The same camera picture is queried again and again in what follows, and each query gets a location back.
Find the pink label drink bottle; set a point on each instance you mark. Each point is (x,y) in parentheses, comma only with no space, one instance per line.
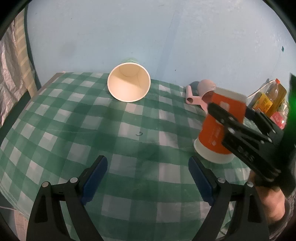
(280,116)

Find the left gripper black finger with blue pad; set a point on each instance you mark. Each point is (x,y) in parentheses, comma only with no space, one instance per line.
(46,220)
(248,221)

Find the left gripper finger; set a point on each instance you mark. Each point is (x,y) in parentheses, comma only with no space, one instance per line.
(265,125)
(233,126)

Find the pink plastic mug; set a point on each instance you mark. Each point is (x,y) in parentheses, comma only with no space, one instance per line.
(200,93)

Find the green paper cup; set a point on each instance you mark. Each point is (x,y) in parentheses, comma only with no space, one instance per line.
(129,81)

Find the person's right hand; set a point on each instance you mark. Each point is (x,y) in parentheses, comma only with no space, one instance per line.
(273,200)

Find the orange cap juice bottle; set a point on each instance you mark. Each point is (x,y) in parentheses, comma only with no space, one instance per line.
(269,99)

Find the silver foil curtain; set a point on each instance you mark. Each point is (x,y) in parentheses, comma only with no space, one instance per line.
(17,72)

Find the green checkered tablecloth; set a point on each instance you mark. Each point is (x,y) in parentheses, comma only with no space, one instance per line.
(147,192)

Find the orange paper cup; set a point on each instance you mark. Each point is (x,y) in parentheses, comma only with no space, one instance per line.
(209,141)

